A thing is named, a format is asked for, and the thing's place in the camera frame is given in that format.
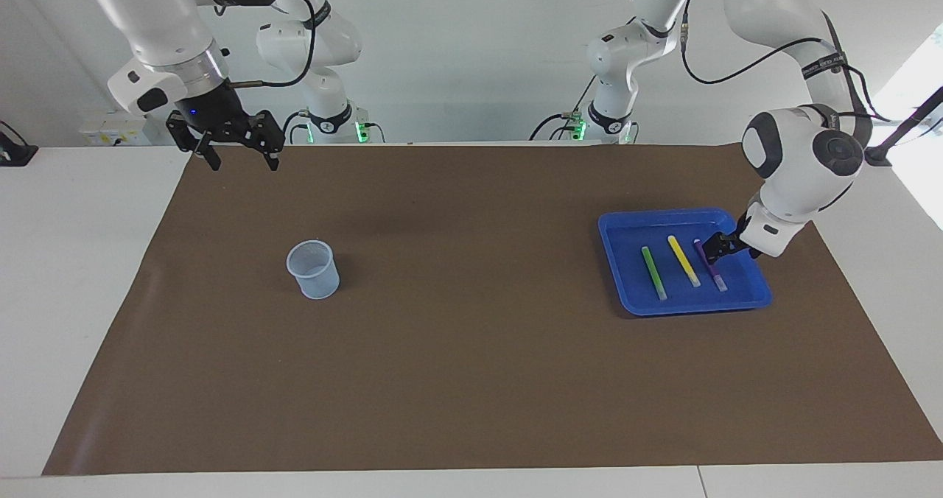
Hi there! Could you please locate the yellow pen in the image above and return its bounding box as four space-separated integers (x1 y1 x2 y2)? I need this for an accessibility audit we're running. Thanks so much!
667 234 702 289

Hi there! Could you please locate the black left arm base cable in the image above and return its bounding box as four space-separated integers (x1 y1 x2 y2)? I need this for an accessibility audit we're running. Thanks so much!
529 77 597 142

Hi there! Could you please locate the blue plastic tray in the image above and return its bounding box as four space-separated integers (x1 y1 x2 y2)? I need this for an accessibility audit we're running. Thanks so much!
597 208 774 317

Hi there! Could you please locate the green pen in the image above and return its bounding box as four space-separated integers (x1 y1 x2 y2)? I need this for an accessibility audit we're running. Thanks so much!
640 245 668 301

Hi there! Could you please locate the translucent plastic cup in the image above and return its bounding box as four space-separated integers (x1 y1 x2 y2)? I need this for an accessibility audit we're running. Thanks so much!
286 239 341 301

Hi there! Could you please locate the purple pen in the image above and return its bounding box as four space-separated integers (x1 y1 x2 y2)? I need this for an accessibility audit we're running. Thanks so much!
693 239 729 293

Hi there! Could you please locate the brown table mat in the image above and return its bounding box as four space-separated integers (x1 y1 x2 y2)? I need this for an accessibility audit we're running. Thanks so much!
42 144 943 477

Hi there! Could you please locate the white wall socket box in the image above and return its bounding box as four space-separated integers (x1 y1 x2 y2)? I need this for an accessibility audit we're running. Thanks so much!
80 110 172 147

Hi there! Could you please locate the black table clamp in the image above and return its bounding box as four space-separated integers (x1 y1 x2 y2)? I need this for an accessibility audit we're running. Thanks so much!
0 120 39 167

